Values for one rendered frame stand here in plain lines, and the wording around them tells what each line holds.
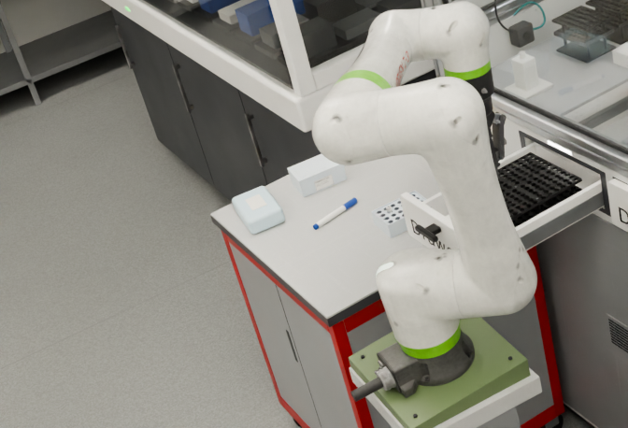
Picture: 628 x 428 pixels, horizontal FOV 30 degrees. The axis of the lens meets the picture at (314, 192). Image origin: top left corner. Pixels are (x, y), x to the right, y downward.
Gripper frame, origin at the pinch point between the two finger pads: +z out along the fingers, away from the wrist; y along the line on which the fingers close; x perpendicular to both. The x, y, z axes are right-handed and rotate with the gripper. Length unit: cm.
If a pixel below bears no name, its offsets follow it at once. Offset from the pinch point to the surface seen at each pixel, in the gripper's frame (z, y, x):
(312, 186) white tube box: 21, 12, -63
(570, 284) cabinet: 45, -25, -10
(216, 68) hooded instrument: 14, 2, -142
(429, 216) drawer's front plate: 6.9, 10.3, -8.1
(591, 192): 9.8, -20.9, 7.0
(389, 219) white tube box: 19.3, 8.0, -32.2
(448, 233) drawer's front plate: 8.4, 10.2, -1.6
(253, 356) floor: 99, 26, -114
